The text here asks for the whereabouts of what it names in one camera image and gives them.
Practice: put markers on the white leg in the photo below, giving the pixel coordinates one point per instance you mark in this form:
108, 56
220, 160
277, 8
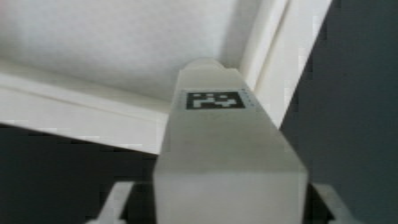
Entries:
230, 177

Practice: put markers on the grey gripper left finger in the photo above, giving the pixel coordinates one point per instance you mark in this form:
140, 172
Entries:
127, 208

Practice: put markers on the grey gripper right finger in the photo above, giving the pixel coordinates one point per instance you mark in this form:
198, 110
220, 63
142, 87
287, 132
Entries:
326, 207

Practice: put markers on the white desk top tray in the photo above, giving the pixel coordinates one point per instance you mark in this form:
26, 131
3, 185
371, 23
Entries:
94, 52

